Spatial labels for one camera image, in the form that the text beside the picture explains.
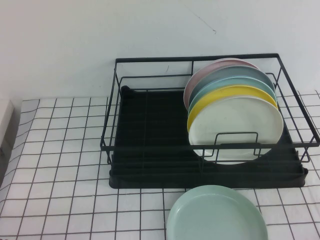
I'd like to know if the white plate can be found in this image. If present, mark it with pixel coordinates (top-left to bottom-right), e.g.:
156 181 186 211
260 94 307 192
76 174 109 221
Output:
187 96 285 165

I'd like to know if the yellow plate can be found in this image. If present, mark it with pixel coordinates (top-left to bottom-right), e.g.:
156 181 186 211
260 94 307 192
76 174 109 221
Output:
186 84 280 133

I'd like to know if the pink plate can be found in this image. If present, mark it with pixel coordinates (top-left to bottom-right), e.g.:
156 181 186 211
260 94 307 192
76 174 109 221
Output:
183 57 261 111

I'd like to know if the teal plate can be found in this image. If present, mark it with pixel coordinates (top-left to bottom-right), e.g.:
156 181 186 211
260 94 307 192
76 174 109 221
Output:
187 76 277 118

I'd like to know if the grey plate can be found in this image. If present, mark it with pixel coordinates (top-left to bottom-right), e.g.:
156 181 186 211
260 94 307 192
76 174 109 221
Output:
187 65 276 111

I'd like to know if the mint green plate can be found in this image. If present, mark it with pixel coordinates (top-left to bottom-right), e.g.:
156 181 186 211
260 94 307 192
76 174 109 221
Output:
166 184 269 240

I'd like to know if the black plastic drip tray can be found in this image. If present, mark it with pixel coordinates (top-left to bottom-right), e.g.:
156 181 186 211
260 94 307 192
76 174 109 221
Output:
109 85 308 189

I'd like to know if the white black-grid tablecloth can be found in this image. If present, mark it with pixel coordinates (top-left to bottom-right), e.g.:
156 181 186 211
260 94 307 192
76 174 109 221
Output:
0 91 320 240

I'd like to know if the white grey box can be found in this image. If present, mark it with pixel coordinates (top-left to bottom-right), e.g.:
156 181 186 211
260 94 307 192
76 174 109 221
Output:
0 99 22 187

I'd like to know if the black wire dish rack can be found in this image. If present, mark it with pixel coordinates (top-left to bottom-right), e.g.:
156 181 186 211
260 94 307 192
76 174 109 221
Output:
99 52 320 166

